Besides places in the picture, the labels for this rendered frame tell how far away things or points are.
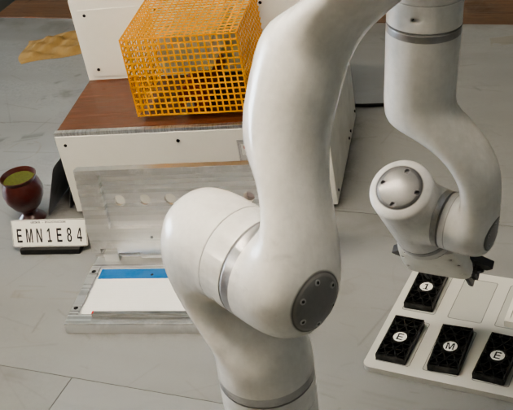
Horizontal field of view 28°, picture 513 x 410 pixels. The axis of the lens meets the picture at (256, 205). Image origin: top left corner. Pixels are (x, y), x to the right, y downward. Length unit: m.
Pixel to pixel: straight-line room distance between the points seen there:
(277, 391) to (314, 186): 0.27
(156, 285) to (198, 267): 0.73
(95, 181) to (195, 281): 0.75
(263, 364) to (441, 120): 0.36
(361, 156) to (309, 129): 1.09
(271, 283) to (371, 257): 0.82
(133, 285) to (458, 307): 0.59
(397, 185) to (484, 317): 0.46
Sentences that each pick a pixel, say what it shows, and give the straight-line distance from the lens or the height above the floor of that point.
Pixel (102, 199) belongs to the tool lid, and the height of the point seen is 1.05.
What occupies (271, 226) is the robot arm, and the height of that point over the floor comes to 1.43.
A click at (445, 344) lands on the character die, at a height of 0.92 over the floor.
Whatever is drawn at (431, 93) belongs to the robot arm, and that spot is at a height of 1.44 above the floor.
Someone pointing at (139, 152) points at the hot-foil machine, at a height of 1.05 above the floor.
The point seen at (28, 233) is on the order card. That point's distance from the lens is 2.08.
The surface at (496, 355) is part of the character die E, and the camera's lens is 1.63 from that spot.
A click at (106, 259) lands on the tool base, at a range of 1.96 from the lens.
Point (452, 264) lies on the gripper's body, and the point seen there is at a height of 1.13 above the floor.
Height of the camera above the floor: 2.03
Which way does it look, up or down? 33 degrees down
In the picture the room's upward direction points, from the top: 11 degrees counter-clockwise
